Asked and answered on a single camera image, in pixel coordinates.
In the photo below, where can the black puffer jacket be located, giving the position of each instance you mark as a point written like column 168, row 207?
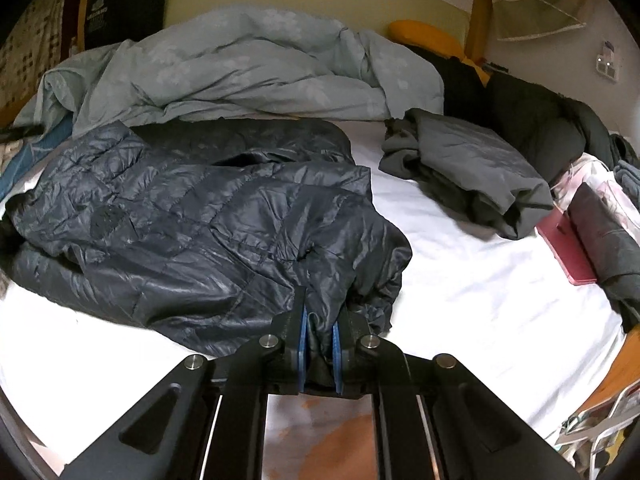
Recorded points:
column 175, row 240

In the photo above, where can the beige patterned curtain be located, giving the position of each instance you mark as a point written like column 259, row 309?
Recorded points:
column 35, row 45

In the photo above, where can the white printed bed sheet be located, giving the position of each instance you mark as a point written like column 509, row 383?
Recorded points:
column 475, row 310

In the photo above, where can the pale green floral duvet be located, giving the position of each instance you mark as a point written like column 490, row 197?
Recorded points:
column 250, row 60

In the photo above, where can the dark clothes pile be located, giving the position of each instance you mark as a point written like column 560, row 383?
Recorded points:
column 540, row 110

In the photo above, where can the mesh hanging organizer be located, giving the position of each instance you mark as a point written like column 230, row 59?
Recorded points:
column 530, row 5

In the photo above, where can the grey padded jacket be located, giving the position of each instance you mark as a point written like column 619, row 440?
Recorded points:
column 475, row 170

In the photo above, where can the grey-blue folded cloth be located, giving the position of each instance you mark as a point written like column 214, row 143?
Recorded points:
column 627, row 167

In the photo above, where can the black hanging garment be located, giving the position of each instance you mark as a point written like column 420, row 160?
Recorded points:
column 125, row 5

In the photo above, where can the pink plastic bag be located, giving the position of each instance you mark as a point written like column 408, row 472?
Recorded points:
column 585, row 175

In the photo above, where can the bundle of clothes hangers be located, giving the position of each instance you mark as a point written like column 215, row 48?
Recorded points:
column 600, row 425

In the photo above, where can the wooden bed post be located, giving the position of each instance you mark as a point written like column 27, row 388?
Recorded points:
column 477, row 20

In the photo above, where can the dark grey pants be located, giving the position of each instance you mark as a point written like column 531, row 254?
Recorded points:
column 610, row 250

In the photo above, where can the red booklet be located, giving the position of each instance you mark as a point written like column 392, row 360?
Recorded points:
column 565, row 245

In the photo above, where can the white wall socket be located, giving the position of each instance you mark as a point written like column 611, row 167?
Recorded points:
column 607, row 62

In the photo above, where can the blue cloth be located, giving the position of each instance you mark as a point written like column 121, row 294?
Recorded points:
column 20, row 165

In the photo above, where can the yellow pillow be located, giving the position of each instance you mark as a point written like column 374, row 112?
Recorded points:
column 425, row 35

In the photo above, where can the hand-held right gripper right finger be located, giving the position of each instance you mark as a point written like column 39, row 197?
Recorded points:
column 337, row 352

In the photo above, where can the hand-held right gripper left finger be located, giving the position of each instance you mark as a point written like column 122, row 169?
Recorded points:
column 300, row 342

